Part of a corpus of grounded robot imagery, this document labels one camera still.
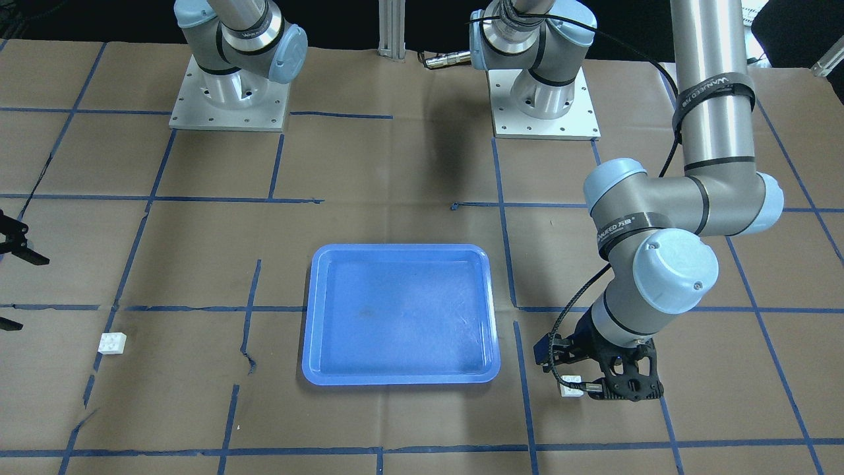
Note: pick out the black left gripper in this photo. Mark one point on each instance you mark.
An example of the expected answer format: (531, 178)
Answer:
(586, 345)

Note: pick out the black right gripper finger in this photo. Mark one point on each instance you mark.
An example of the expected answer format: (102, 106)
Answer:
(9, 325)
(14, 241)

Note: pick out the white block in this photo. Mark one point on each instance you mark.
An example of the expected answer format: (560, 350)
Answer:
(567, 391)
(112, 343)

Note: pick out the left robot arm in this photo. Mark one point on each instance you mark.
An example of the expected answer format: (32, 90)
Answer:
(649, 229)

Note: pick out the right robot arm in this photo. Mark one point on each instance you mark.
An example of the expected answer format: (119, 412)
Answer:
(240, 46)

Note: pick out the blue plastic tray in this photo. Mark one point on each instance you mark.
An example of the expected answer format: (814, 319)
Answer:
(400, 314)

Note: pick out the aluminium frame post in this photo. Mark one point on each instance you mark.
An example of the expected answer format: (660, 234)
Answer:
(391, 29)

